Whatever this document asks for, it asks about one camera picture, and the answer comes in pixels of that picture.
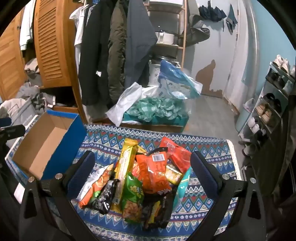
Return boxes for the red orange snack bag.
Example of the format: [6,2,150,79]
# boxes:
[159,137,192,174]

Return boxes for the white plastic bag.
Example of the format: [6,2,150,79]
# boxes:
[105,82,160,127]

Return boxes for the white shirt in wardrobe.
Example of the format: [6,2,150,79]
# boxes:
[20,0,36,50]

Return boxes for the teal checkered cloth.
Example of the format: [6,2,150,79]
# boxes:
[125,96,189,121]

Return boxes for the hanging white shirt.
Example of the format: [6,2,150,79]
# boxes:
[69,5,89,70]

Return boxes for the light blue bin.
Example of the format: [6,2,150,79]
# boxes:
[235,100,256,134]

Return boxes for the orange snack bag black header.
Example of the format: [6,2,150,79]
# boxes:
[135,151,173,194]

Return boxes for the wooden shelf rack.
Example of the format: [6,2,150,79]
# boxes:
[146,0,188,67]

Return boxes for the teal snack packet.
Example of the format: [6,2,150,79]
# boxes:
[172,167,192,209]

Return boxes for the pile of grey clothes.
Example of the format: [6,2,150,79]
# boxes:
[15,58,57,109]

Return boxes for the white cooking pot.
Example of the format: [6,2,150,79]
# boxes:
[155,31,175,45]

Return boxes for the white orange snack packet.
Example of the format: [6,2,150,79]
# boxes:
[77,163,115,209]

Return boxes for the hanging blue grey jacket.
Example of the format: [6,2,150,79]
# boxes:
[125,0,158,88]

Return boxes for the hanging black jacket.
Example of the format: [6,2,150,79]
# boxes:
[78,0,116,106]

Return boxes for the blue cardboard box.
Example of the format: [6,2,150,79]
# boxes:
[12,110,87,181]

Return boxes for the blue plastic bag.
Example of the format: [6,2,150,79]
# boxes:
[158,60,203,99]

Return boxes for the wooden louvered wardrobe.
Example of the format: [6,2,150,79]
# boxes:
[0,0,88,123]

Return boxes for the yellow orange snack packet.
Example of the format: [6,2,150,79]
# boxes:
[165,164,183,184]

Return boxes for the grey shoe rack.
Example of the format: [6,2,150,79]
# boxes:
[238,56,296,163]

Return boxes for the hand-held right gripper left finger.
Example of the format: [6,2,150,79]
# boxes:
[18,150,97,241]

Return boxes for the teal cardboard box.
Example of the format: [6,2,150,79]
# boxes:
[121,111,189,133]

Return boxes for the rows of shoes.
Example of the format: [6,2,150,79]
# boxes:
[242,54,296,156]

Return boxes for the small black snack packet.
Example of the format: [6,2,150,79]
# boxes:
[92,179,119,215]

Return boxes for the patterned blue tablecloth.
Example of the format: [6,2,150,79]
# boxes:
[5,124,242,241]

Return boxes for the hanging blue cloth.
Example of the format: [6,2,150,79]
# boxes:
[225,4,238,35]

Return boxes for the white door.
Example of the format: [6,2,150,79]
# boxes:
[223,0,257,109]

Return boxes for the long gold snack packet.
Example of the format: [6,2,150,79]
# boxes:
[111,138,139,212]

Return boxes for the dark blue umbrella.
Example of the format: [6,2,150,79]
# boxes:
[199,0,227,22]

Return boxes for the black yellow snack packet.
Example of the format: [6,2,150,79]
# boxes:
[141,192,174,231]

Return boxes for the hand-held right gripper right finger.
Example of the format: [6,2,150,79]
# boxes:
[190,151,267,241]

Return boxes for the grey hanging bag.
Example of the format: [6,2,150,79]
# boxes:
[185,14,211,45]

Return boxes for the green snack packet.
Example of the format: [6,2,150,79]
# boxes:
[121,173,145,224]

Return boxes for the hanging olive jacket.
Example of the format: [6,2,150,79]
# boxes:
[107,0,130,98]

